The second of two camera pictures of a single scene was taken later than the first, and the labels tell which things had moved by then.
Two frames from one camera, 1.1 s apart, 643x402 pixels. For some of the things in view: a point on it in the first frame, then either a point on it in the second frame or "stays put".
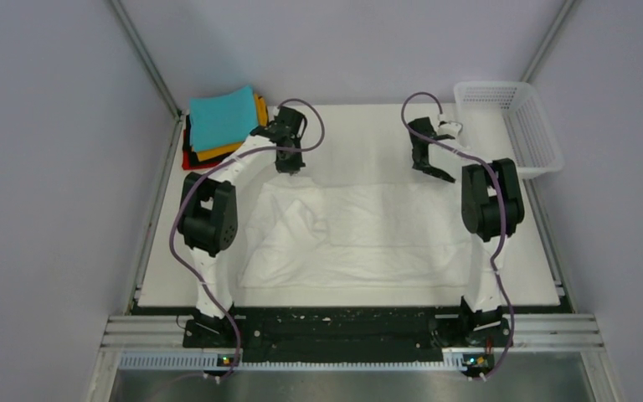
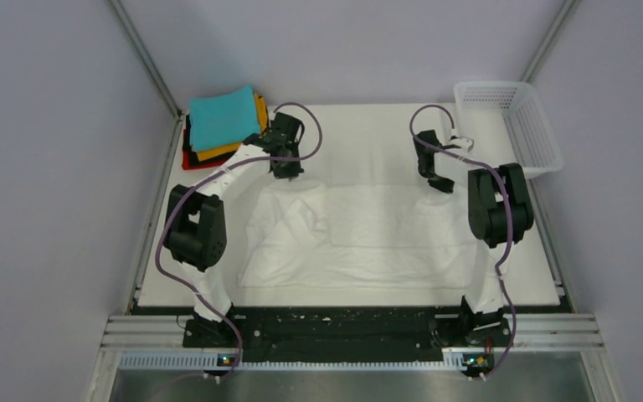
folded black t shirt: (191, 156) stays put
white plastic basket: (508, 120) stays put
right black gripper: (438, 172) to (444, 187)
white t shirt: (343, 234) stays put
